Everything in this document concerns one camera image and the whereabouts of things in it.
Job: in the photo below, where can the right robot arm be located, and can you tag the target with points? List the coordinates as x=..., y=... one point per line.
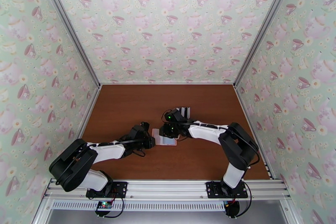
x=236, y=147

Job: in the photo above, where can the aluminium frame corner post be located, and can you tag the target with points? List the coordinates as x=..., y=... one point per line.
x=263, y=26
x=69, y=27

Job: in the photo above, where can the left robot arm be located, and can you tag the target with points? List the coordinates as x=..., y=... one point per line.
x=71, y=168

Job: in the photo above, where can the aluminium base beam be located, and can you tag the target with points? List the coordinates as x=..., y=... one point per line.
x=168, y=189

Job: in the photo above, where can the aluminium floor side rail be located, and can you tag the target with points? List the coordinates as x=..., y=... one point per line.
x=244, y=105
x=92, y=105

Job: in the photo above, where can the black round controller box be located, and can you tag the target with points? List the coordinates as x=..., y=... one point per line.
x=232, y=208

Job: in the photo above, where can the aluminium front frame post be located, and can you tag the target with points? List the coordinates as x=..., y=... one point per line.
x=290, y=212
x=42, y=212

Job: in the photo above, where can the green circuit board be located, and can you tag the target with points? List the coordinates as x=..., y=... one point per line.
x=103, y=205

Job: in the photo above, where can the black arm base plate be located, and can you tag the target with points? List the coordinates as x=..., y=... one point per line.
x=120, y=189
x=212, y=190

